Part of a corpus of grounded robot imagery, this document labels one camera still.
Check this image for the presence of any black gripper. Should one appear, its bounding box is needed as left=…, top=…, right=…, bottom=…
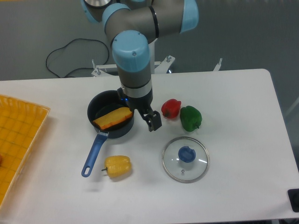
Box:
left=117, top=88, right=162, bottom=132

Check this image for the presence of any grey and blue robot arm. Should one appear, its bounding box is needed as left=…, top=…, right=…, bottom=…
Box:
left=81, top=0, right=199, bottom=131

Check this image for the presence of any glass pot lid blue knob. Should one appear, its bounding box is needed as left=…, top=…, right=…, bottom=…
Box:
left=162, top=136, right=210, bottom=183

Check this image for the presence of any red bell pepper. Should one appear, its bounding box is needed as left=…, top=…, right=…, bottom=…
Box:
left=161, top=99, right=181, bottom=119

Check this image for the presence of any green bell pepper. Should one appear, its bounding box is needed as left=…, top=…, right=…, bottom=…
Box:
left=180, top=105, right=202, bottom=132

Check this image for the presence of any yellow bell pepper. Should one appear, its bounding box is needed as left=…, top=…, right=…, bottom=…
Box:
left=101, top=155, right=132, bottom=178

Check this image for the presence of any yellow plastic basket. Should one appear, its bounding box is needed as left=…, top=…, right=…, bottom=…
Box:
left=0, top=95, right=50, bottom=205

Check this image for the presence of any black device at table edge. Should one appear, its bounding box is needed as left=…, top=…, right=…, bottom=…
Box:
left=287, top=189, right=299, bottom=212

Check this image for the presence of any dark pot with blue handle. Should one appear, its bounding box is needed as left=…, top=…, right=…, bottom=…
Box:
left=81, top=90, right=134, bottom=177

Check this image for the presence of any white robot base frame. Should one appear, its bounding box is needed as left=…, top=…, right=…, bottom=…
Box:
left=91, top=40, right=176, bottom=77

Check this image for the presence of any black cable on floor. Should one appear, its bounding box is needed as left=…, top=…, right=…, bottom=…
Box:
left=45, top=38, right=110, bottom=78

